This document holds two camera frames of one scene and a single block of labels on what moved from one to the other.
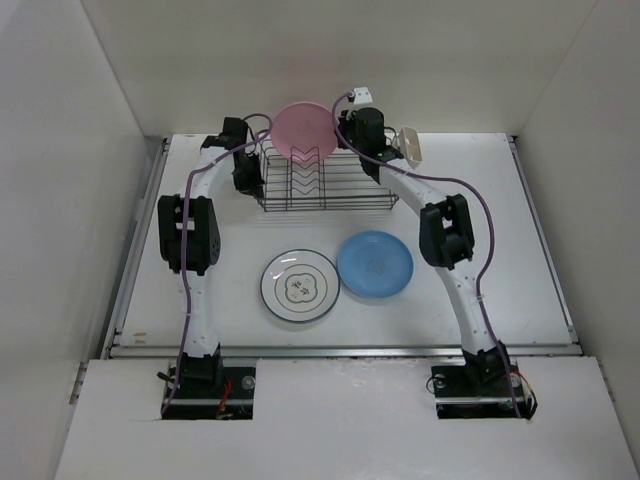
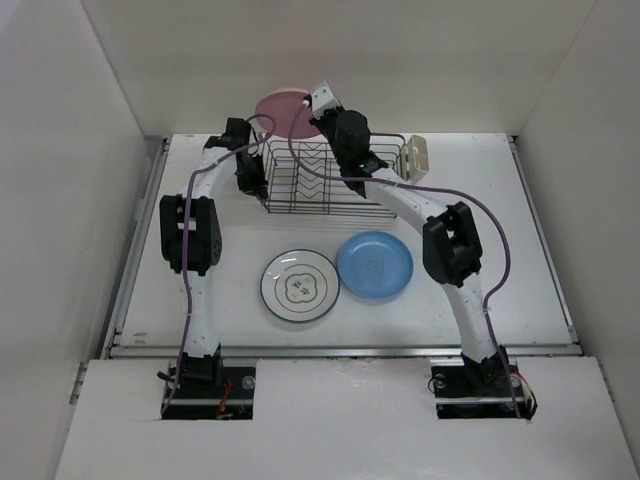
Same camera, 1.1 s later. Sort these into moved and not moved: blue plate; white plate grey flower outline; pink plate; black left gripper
Moved: pink plate
Not moved: blue plate; black left gripper; white plate grey flower outline
